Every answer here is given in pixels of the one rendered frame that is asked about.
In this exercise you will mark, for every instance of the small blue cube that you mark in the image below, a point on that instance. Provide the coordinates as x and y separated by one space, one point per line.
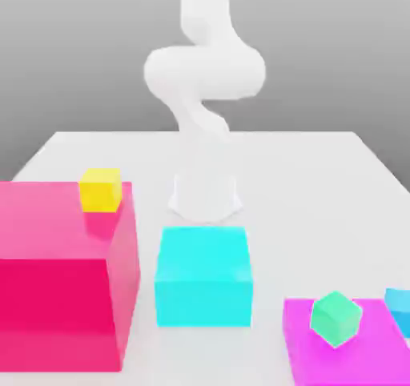
400 309

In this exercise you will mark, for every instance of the large pink box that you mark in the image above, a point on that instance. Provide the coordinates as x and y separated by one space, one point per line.
54 290

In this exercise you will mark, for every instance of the small yellow cube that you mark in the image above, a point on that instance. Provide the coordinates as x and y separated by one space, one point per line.
101 190

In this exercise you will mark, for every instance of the large magenta box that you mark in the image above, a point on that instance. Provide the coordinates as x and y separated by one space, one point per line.
368 360

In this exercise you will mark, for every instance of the large cyan box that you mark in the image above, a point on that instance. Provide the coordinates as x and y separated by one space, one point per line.
203 277

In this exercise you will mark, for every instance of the small green cube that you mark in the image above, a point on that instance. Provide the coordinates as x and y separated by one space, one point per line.
334 318

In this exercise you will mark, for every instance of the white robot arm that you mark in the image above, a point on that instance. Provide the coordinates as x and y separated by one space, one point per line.
205 72

